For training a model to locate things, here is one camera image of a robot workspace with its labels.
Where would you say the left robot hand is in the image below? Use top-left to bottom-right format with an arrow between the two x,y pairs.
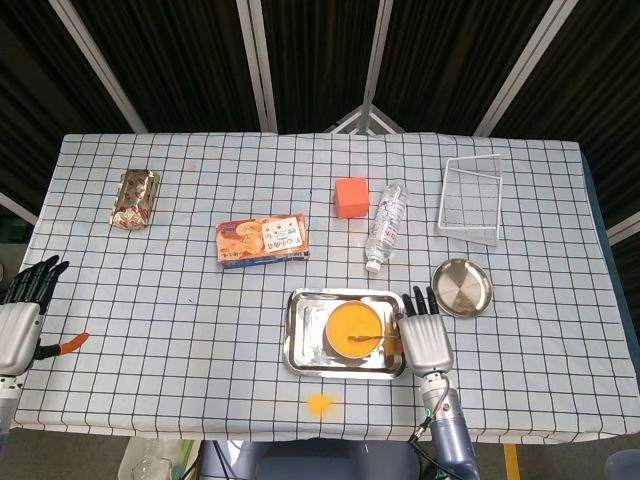
0,255 -> 90,377

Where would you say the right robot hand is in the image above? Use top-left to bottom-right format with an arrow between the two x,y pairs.
397,285 -> 455,377

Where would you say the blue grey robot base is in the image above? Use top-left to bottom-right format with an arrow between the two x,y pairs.
199,438 -> 419,480

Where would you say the beige bowl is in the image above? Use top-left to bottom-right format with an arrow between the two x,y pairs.
324,301 -> 386,360

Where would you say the orange powder pile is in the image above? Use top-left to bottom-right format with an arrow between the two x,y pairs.
305,393 -> 337,419

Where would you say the round steel plate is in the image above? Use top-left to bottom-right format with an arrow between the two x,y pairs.
431,257 -> 495,320

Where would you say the rectangular steel tray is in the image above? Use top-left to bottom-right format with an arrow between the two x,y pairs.
283,287 -> 408,382

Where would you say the clear plastic water bottle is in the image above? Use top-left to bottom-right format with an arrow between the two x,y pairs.
364,180 -> 410,274

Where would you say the checked tablecloth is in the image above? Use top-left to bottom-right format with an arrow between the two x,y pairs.
12,132 -> 640,444

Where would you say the orange cube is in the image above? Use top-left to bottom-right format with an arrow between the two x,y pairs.
333,176 -> 372,220

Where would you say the gold foil snack packet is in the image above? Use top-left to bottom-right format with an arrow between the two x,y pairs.
109,169 -> 161,231

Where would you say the clear plastic bag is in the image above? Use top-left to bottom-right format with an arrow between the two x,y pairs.
118,437 -> 199,480

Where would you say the orange biscuit box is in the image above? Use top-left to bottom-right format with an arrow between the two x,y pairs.
215,213 -> 310,271

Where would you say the white triangular screen foot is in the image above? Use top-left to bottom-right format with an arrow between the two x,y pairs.
324,103 -> 405,135

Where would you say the black folding partition screen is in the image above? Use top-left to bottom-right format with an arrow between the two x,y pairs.
0,0 -> 640,251

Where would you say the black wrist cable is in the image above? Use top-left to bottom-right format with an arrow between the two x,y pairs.
407,384 -> 451,447

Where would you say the white wire mesh basket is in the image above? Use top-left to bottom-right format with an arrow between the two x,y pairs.
436,151 -> 503,248

